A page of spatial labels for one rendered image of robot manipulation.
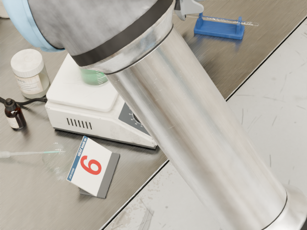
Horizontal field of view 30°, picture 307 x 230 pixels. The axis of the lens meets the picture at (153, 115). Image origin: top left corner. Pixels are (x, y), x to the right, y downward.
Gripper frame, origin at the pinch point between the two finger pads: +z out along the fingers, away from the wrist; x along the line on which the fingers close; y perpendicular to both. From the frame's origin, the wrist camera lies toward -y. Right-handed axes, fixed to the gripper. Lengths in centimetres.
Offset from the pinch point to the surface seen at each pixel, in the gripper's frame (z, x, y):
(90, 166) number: 1.2, -38.7, -5.8
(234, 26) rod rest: 2.8, 1.1, 11.0
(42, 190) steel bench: 3.3, -44.0, -13.1
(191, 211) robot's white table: 3.8, -41.9, 12.2
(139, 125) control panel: -1.1, -30.4, 0.5
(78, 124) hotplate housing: -0.2, -31.8, -10.4
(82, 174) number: 0.7, -40.9, -6.3
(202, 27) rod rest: 2.6, -0.5, 4.6
